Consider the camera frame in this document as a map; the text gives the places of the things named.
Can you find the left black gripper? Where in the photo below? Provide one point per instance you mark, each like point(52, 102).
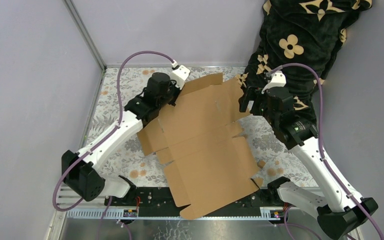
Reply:
point(172, 83)

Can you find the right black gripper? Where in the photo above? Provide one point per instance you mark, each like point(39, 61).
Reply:
point(251, 93)

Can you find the brown cardboard box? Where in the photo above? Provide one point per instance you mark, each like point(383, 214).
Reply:
point(208, 163)

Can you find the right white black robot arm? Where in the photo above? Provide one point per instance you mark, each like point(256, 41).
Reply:
point(341, 208)

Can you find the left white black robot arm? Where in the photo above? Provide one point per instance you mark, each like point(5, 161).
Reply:
point(80, 170)

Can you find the black floral blanket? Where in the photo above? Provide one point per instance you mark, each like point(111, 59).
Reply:
point(303, 36)

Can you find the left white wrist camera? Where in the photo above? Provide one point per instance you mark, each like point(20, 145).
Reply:
point(180, 74)

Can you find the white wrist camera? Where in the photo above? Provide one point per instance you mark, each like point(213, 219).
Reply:
point(180, 74)
point(276, 79)

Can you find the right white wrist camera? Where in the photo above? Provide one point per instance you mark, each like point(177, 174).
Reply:
point(276, 79)

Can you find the aluminium corner post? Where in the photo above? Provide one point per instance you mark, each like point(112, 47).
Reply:
point(79, 23)

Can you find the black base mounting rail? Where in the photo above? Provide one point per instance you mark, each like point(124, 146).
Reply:
point(159, 202)

